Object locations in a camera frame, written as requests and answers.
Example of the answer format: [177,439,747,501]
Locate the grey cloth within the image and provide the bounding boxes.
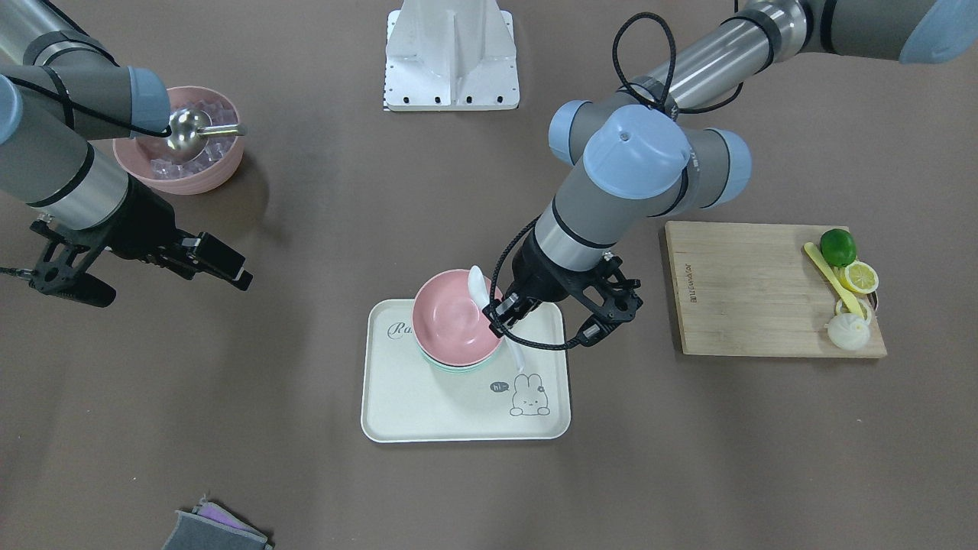
[162,511,272,549]

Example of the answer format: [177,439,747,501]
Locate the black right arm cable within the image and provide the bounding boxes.
[0,0,173,277]

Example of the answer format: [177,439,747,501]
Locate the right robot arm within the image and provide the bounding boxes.
[1,1,252,307]

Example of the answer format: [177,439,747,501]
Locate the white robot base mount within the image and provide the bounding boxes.
[382,1,520,112]

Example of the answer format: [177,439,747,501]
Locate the large pink ribbed bowl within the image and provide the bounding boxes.
[112,85,244,196]

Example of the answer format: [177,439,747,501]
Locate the green bowl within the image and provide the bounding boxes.
[416,345,500,374]

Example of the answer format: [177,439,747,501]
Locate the green lime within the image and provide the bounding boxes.
[818,228,858,267]

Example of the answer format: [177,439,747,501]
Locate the small pink bowl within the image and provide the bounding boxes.
[411,269,502,366]

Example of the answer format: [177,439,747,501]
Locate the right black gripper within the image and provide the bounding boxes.
[29,177,254,309]

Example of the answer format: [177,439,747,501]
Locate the bamboo cutting board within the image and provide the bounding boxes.
[665,222,887,359]

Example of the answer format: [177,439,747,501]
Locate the purple cloth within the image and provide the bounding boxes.
[192,497,273,549]

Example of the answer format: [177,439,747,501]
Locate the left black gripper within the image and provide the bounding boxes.
[483,229,643,347]

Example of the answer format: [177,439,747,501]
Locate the lemon half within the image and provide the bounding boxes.
[836,260,879,295]

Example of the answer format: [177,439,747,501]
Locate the metal ice scoop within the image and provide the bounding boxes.
[160,107,247,163]

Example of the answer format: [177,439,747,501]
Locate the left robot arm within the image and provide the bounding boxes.
[478,1,976,351]

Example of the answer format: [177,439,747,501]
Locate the yellow plastic knife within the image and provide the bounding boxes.
[803,241,869,322]

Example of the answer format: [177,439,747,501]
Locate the cream bunny tray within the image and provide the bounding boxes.
[361,299,572,443]

